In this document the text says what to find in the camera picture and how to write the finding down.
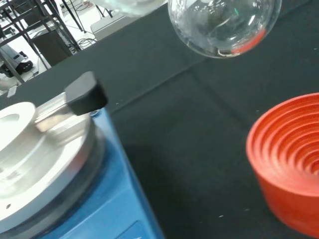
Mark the black bench cloth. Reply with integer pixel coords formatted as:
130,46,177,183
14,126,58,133
0,0,319,239

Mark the dark cabinet box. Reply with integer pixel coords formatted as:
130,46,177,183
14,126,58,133
32,31,73,67

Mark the heater with blue base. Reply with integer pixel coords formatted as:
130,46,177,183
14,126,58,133
0,71,166,239

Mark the grey metal box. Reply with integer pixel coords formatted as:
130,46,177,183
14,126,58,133
90,13,135,41

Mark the orange ribbed flask ring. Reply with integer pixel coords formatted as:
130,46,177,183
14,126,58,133
246,92,319,238

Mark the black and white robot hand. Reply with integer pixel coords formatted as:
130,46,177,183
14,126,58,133
94,0,168,17

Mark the black metal frame rack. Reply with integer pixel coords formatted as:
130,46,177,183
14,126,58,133
0,0,83,83

